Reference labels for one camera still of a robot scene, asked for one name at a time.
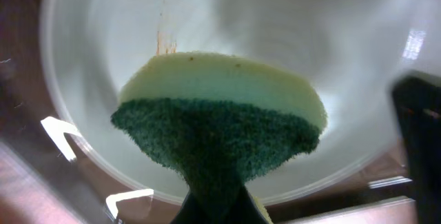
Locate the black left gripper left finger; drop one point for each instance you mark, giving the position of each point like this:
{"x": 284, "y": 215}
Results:
{"x": 190, "y": 212}

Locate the green yellow sponge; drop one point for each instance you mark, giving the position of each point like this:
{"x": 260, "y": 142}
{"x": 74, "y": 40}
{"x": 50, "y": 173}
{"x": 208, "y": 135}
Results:
{"x": 219, "y": 121}

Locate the cream plastic plate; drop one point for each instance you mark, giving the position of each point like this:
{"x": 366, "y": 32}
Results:
{"x": 350, "y": 50}

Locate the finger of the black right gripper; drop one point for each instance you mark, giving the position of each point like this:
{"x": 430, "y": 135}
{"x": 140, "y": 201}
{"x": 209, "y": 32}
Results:
{"x": 416, "y": 100}

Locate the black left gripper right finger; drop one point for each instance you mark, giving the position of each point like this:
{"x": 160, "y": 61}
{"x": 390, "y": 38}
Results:
{"x": 244, "y": 210}

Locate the dark brown serving tray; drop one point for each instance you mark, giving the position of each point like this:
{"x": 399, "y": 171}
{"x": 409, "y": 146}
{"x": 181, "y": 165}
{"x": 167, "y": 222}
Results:
{"x": 46, "y": 176}

